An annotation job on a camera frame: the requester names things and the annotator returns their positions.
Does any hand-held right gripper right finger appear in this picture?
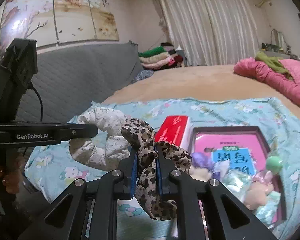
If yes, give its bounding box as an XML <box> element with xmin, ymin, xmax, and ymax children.
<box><xmin>155</xmin><ymin>146</ymin><xmax>278</xmax><ymax>240</ymax></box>

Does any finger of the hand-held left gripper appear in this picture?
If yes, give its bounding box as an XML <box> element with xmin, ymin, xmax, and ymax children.
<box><xmin>61</xmin><ymin>124</ymin><xmax>99</xmax><ymax>142</ymax></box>

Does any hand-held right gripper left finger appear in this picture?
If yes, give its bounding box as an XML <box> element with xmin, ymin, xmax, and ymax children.
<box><xmin>17</xmin><ymin>146</ymin><xmax>138</xmax><ymax>240</ymax></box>

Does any leopard print scrunchie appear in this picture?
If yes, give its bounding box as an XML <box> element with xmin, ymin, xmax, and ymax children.
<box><xmin>121</xmin><ymin>118</ymin><xmax>192</xmax><ymax>221</ymax></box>

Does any white floral fabric hat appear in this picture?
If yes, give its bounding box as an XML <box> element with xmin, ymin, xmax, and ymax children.
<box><xmin>69</xmin><ymin>106</ymin><xmax>133</xmax><ymax>172</ymax></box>

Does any cream plush with purple bow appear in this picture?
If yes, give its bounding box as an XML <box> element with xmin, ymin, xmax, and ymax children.
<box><xmin>190</xmin><ymin>152</ymin><xmax>230</xmax><ymax>180</ymax></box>

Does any green floral tissue pack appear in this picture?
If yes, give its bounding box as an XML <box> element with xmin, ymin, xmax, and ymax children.
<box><xmin>221</xmin><ymin>172</ymin><xmax>253</xmax><ymax>193</ymax></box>

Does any dark box with pink book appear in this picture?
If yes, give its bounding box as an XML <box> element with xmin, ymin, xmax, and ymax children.
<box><xmin>185</xmin><ymin>126</ymin><xmax>288</xmax><ymax>228</ymax></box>

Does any cream plush with pink bow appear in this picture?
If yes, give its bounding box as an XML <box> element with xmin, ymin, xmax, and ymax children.
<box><xmin>242</xmin><ymin>172</ymin><xmax>274</xmax><ymax>210</ymax></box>

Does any green puff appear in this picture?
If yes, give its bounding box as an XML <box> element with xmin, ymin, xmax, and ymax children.
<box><xmin>266</xmin><ymin>155</ymin><xmax>283</xmax><ymax>174</ymax></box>

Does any person's left hand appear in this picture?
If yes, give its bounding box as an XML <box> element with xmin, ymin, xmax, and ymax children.
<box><xmin>0</xmin><ymin>155</ymin><xmax>24</xmax><ymax>194</ymax></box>

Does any red tissue pack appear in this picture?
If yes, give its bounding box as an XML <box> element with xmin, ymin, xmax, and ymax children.
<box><xmin>154</xmin><ymin>115</ymin><xmax>192</xmax><ymax>150</ymax></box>

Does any grey quilted headboard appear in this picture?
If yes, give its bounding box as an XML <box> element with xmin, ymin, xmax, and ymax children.
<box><xmin>0</xmin><ymin>41</ymin><xmax>143</xmax><ymax>130</ymax></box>

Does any dark patterned cloth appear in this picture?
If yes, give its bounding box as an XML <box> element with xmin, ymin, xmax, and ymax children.
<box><xmin>131</xmin><ymin>69</ymin><xmax>154</xmax><ymax>84</ymax></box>

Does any blue cartoon cat printed blanket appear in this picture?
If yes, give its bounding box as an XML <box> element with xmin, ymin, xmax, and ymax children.
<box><xmin>25</xmin><ymin>96</ymin><xmax>300</xmax><ymax>240</ymax></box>

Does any beige bed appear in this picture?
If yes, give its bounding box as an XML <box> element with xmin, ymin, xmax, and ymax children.
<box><xmin>101</xmin><ymin>64</ymin><xmax>300</xmax><ymax>128</ymax></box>

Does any stack of folded clothes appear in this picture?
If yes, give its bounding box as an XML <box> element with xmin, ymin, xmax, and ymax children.
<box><xmin>138</xmin><ymin>42</ymin><xmax>185</xmax><ymax>69</ymax></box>

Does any pink quilt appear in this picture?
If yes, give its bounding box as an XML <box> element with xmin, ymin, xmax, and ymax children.
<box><xmin>234</xmin><ymin>57</ymin><xmax>300</xmax><ymax>120</ymax></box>

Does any green cloth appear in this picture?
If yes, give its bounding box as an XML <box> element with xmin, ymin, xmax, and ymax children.
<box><xmin>255</xmin><ymin>51</ymin><xmax>294</xmax><ymax>80</ymax></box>

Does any white pleated curtain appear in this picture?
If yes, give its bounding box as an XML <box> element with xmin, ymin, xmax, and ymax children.
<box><xmin>154</xmin><ymin>0</ymin><xmax>262</xmax><ymax>67</ymax></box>

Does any cluttered dresser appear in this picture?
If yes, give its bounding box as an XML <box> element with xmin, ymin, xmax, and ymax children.
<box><xmin>261</xmin><ymin>41</ymin><xmax>300</xmax><ymax>60</ymax></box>

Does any arched mirror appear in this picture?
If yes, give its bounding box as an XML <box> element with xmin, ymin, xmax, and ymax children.
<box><xmin>270</xmin><ymin>29</ymin><xmax>284</xmax><ymax>47</ymax></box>

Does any black cable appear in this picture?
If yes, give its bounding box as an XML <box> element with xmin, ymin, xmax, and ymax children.
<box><xmin>27</xmin><ymin>84</ymin><xmax>44</xmax><ymax>123</ymax></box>

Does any blossom tree wall mural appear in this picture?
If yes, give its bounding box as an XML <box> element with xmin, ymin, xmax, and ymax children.
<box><xmin>0</xmin><ymin>0</ymin><xmax>120</xmax><ymax>52</ymax></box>

